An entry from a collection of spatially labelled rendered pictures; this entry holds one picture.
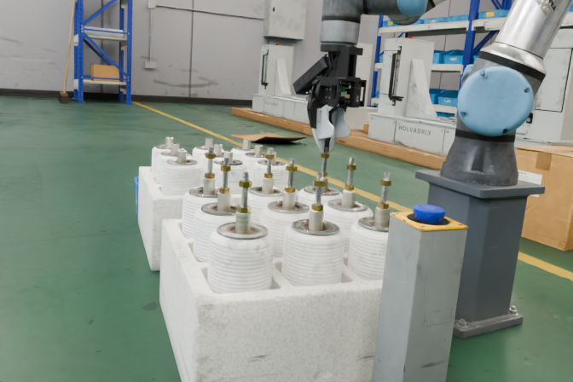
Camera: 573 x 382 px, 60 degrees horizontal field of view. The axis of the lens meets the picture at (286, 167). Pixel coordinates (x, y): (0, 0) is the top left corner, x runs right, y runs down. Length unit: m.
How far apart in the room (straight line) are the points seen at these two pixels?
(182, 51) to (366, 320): 6.73
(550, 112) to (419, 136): 0.85
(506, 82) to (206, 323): 0.60
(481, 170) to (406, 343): 0.49
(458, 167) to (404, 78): 2.60
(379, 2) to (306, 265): 0.49
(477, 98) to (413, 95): 2.72
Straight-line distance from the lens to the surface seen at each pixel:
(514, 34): 0.94
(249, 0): 7.75
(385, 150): 3.43
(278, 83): 5.36
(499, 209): 1.06
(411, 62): 3.65
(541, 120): 2.82
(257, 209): 0.96
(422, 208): 0.65
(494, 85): 0.90
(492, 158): 1.05
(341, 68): 0.97
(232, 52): 7.59
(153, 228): 1.22
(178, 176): 1.23
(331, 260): 0.76
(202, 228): 0.83
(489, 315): 1.14
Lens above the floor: 0.48
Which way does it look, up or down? 10 degrees down
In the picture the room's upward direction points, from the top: 4 degrees clockwise
